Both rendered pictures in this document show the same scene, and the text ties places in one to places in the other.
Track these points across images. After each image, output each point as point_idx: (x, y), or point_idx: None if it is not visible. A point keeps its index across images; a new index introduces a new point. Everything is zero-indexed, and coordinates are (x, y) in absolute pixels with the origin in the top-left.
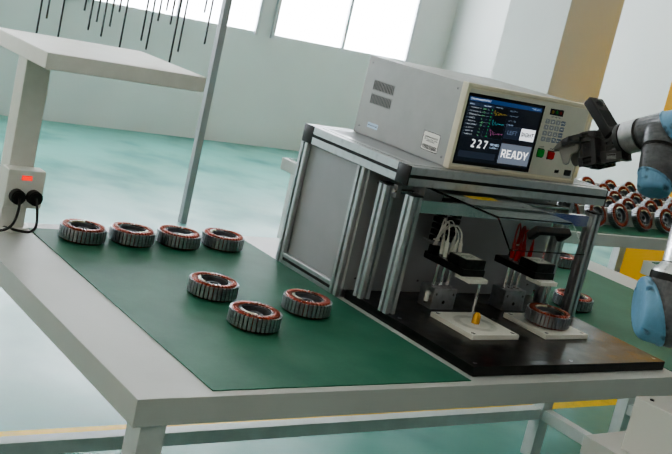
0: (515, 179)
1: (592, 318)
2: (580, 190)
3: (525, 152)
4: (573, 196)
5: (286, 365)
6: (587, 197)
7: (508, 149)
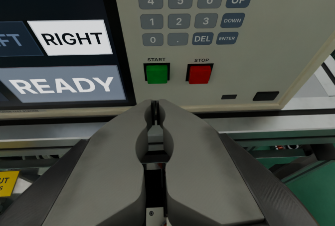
0: (74, 139)
1: (297, 181)
2: (289, 134)
3: (100, 77)
4: (265, 141)
5: None
6: (309, 138)
7: (31, 78)
